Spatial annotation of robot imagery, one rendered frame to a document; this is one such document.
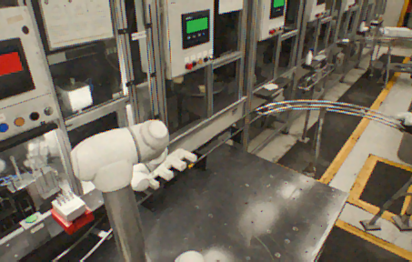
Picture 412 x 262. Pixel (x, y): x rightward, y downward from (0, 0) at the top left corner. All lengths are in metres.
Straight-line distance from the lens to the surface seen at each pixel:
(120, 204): 1.02
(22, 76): 1.30
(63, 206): 1.49
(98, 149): 0.94
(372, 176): 3.53
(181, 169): 1.82
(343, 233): 2.80
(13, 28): 1.29
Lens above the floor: 1.97
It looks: 31 degrees down
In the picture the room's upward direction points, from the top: straight up
